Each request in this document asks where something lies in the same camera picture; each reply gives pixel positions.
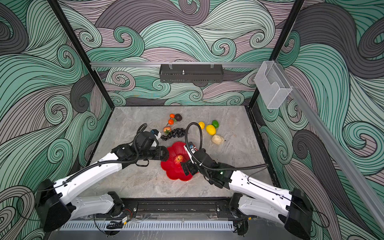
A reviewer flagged aluminium wall rail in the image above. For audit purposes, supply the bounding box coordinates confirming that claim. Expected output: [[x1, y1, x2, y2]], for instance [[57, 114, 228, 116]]
[[90, 61, 263, 69]]

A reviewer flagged small peach fruit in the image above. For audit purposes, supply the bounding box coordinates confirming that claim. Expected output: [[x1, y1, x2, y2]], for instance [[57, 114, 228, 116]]
[[163, 127, 172, 135]]

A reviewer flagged small wrinkled yellow fruit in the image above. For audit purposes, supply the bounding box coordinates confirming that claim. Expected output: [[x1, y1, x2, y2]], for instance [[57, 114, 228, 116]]
[[198, 122, 206, 130]]

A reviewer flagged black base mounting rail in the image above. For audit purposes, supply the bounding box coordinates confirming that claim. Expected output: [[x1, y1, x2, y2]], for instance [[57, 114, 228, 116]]
[[59, 197, 289, 220]]

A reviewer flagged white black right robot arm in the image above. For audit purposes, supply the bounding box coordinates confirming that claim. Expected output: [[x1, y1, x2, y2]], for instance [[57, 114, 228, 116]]
[[181, 159, 314, 240]]

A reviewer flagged clear plastic wall bin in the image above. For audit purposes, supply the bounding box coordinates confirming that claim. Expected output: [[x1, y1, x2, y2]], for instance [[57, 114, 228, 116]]
[[254, 61, 292, 110]]

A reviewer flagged dark purple grape bunch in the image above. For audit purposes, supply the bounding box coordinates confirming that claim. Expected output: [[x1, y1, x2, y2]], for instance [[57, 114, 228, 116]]
[[161, 128, 186, 141]]

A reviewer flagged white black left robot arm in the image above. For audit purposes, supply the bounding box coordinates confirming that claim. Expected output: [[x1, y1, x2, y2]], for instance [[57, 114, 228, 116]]
[[35, 144, 169, 232]]

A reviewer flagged black perforated wall tray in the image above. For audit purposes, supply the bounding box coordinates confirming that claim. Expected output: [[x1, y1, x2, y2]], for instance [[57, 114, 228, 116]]
[[159, 65, 224, 84]]

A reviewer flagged white slotted cable duct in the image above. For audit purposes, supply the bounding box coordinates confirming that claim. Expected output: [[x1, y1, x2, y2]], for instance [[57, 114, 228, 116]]
[[60, 220, 234, 232]]

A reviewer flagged dark brown passion fruit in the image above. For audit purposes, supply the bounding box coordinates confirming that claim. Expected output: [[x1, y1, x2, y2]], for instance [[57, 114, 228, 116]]
[[174, 114, 183, 122]]

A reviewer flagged beige garlic bulb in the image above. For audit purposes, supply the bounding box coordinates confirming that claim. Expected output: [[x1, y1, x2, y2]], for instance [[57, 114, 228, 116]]
[[211, 134, 225, 145]]

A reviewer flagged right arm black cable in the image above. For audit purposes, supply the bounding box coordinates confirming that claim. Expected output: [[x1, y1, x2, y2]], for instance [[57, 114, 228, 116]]
[[184, 122, 269, 172]]

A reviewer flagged green lime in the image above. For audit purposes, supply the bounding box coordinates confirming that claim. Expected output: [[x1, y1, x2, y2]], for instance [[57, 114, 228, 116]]
[[212, 120, 220, 129]]

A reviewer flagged red apple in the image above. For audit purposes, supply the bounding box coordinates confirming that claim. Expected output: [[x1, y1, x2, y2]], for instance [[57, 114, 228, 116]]
[[174, 155, 185, 165]]

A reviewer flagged large yellow lemon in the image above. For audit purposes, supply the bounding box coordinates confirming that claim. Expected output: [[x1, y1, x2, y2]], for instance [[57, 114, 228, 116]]
[[206, 125, 217, 136]]

